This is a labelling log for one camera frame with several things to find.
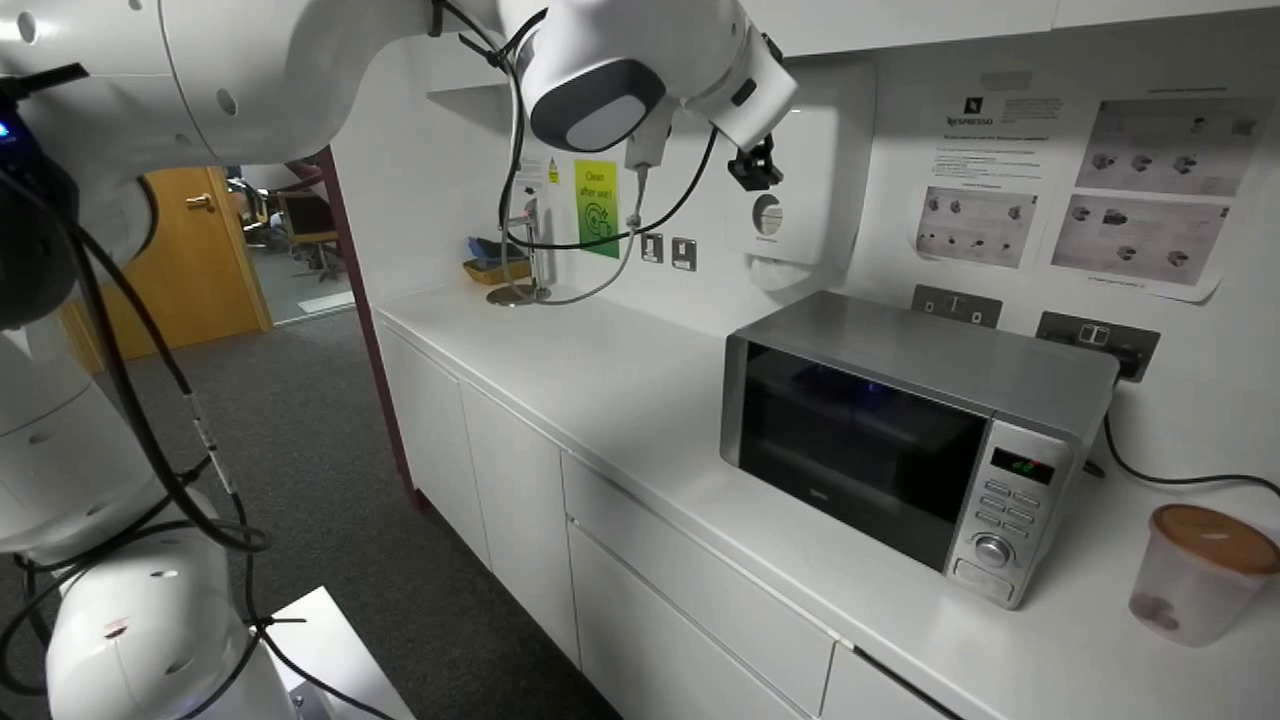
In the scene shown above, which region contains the chrome water tap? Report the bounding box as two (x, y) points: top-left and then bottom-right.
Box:
(521, 183), (564, 305)

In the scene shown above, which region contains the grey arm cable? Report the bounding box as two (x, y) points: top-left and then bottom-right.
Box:
(541, 123), (658, 313)

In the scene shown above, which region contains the small photo instruction sheet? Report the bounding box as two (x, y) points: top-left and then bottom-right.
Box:
(912, 178), (1042, 270)

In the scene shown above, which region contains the white text notice sheet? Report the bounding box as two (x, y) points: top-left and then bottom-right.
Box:
(928, 86), (1059, 190)

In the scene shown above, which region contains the dark red door frame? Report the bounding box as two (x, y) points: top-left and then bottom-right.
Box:
(284, 140), (428, 510)

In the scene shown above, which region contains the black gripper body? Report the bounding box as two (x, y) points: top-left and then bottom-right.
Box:
(724, 130), (788, 195)

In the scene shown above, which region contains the black office chair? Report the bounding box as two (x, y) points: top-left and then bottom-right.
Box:
(230, 172), (344, 262)

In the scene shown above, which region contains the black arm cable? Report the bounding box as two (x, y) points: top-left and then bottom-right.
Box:
(430, 0), (730, 257)

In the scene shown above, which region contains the black microwave power cable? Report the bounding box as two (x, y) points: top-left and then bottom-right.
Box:
(1091, 410), (1280, 501)

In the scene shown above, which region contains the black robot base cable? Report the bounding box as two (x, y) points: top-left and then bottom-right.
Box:
(0, 163), (405, 720)

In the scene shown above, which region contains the wide photo instruction sheet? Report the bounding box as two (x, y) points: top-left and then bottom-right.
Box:
(1073, 94), (1266, 203)
(1047, 190), (1231, 287)

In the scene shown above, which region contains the steel double wall socket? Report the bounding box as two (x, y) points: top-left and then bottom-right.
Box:
(908, 279), (1006, 333)
(1031, 307), (1163, 385)

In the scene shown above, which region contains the silver microwave oven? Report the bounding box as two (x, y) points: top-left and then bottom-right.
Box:
(715, 287), (1125, 615)

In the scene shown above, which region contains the green clean after use sign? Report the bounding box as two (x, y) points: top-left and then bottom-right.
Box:
(571, 155), (628, 262)

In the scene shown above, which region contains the plastic container with cork lid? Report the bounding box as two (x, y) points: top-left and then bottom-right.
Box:
(1125, 501), (1280, 653)

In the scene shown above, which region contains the white robot base platform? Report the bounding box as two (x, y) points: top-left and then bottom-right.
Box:
(250, 579), (418, 720)

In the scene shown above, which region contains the orange wooden door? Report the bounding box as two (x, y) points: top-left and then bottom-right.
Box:
(74, 163), (280, 371)

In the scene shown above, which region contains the white wall cabinet row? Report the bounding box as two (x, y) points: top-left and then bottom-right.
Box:
(422, 0), (1280, 134)

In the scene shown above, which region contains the white paper towel dispenser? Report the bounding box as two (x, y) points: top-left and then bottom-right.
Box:
(736, 56), (878, 307)

